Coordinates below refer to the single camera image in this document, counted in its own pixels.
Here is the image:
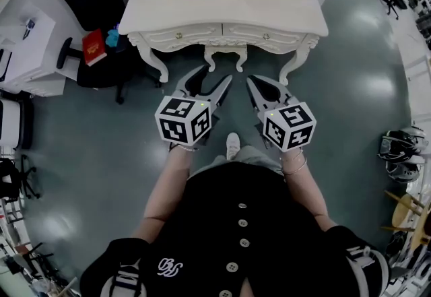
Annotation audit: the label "round wooden stool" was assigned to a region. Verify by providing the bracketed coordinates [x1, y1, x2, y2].
[382, 189, 428, 232]

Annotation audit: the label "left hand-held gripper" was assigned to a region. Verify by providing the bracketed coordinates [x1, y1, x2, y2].
[154, 65, 234, 148]

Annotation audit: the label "red book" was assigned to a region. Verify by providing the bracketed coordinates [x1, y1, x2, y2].
[81, 28, 108, 67]

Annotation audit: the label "person's black buttoned shirt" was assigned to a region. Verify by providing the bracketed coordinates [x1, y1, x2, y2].
[79, 160, 391, 297]

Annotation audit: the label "white dressing table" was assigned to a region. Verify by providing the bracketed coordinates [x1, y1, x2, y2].
[117, 0, 329, 86]

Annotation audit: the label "person's left forearm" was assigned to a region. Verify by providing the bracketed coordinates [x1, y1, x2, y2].
[133, 145, 199, 239]

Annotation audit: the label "blue cloth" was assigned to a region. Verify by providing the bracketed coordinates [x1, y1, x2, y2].
[105, 28, 121, 48]

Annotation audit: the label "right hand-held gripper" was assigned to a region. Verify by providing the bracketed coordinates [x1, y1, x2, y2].
[246, 75, 318, 154]

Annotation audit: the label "gold wrist bangles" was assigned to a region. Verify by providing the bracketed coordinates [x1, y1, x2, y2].
[279, 150, 309, 176]

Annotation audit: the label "person's right forearm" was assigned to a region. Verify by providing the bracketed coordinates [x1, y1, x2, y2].
[279, 150, 338, 232]

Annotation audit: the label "person's grey jeans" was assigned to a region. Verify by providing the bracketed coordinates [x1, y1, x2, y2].
[188, 144, 287, 177]

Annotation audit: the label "beaded wrist bracelet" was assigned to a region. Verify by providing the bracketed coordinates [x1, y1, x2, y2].
[168, 143, 199, 153]

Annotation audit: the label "person's white shoe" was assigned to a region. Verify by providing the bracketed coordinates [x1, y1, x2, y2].
[225, 132, 241, 161]

